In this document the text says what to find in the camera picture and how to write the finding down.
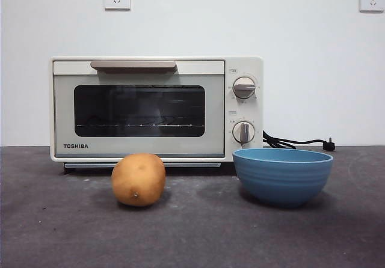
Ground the metal wire oven rack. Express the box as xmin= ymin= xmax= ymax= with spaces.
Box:
xmin=76 ymin=123 xmax=195 ymax=129

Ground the blue ribbed bowl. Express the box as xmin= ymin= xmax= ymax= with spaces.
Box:
xmin=232 ymin=147 xmax=334 ymax=209

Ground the large beige temperature knob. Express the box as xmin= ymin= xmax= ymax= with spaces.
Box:
xmin=233 ymin=76 xmax=259 ymax=100

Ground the brown potato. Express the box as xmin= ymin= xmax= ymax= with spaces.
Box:
xmin=111 ymin=153 xmax=167 ymax=207

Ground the small beige timer knob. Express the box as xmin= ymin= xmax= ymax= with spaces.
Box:
xmin=233 ymin=120 xmax=256 ymax=144

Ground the black oven power cable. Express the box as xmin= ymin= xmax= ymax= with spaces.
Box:
xmin=262 ymin=129 xmax=337 ymax=153

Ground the oven door with beige handle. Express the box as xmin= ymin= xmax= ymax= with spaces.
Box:
xmin=52 ymin=59 xmax=226 ymax=158

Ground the white Toshiba toaster oven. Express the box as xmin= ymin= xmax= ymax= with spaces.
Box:
xmin=49 ymin=56 xmax=265 ymax=170

